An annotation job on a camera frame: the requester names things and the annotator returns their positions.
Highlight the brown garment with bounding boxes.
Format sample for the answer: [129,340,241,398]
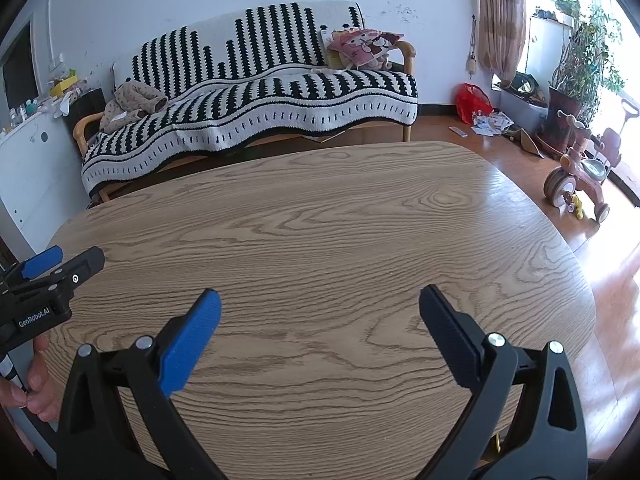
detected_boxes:
[100,81,169,133]

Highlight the yellow box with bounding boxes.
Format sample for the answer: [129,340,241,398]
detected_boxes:
[49,74,81,98]

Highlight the white cabinet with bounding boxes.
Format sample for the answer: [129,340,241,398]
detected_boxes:
[0,105,88,271]

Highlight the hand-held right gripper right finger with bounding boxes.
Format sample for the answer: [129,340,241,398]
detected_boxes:
[415,284,587,480]

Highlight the dark round object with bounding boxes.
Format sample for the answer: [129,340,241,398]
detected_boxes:
[512,71,538,96]

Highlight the black television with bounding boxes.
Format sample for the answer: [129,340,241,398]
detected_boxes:
[1,22,40,111]

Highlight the red plastic bag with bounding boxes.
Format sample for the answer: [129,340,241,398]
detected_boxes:
[455,83,495,125]

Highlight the person's left hand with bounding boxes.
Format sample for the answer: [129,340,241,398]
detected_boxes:
[0,334,61,423]

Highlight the beige patterned curtain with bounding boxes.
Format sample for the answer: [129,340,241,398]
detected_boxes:
[477,0,528,86]

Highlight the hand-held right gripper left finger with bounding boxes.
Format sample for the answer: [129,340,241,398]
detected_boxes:
[56,287,228,480]

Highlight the row of small bottles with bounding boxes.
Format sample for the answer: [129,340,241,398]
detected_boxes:
[5,99,41,128]

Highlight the brown cardboard piece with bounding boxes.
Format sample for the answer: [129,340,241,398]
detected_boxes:
[502,127,546,158]

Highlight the wooden sofa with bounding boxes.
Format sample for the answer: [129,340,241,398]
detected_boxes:
[73,40,418,201]

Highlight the pink cartoon cushion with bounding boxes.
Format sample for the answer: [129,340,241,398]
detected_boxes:
[327,27,405,71]

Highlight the pile of papers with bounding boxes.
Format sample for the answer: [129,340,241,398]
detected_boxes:
[470,111,515,137]

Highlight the hanging wall ornament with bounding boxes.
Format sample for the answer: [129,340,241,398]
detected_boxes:
[466,15,478,78]

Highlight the potted plant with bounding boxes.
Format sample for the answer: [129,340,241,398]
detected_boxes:
[542,0,628,153]

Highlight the black and white knitted blanket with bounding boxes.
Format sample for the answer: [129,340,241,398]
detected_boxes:
[81,2,418,196]

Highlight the pink tricycle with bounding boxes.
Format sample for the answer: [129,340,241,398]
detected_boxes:
[543,97,640,223]

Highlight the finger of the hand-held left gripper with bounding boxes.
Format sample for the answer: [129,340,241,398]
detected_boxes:
[0,245,65,288]
[7,247,105,297]

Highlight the black box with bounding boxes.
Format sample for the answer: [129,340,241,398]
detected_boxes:
[67,88,107,133]

